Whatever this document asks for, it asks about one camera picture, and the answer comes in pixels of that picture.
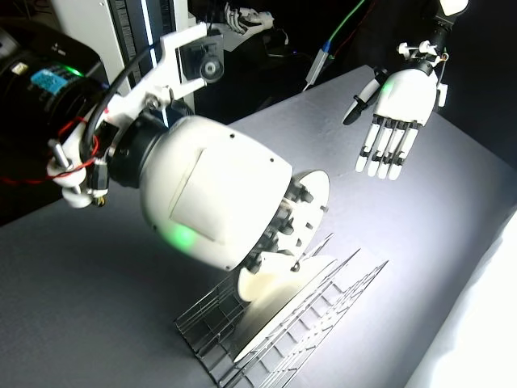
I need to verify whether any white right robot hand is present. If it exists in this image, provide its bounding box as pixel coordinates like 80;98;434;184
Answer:
138;115;326;274

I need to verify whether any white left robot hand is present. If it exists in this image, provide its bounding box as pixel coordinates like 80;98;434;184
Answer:
342;66;439;182

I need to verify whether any white plate with dark rim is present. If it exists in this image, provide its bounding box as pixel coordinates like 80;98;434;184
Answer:
237;169;331;304
233;258;338;364

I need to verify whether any black device with blue light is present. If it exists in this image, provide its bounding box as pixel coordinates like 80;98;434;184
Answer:
262;27;300;57

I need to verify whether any white paper sheet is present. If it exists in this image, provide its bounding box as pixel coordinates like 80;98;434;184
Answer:
205;22;267;53

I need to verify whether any spare white robot hand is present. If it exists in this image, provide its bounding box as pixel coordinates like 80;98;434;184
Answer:
224;2;275;36

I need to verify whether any white black robot torso column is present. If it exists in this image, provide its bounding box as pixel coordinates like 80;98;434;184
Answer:
50;0;195;118

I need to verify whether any grey cable connector box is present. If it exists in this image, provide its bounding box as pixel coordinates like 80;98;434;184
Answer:
305;40;334;92

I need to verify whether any thin green cable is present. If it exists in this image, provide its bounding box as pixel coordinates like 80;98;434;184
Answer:
327;0;367;45

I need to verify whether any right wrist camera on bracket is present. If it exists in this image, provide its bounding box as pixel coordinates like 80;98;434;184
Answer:
107;22;225;122

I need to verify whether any red black twisted wire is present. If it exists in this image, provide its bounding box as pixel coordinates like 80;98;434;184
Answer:
0;116;102;185

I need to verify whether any silver wire dish rack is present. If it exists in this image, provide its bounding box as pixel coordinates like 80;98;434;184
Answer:
173;232;389;388

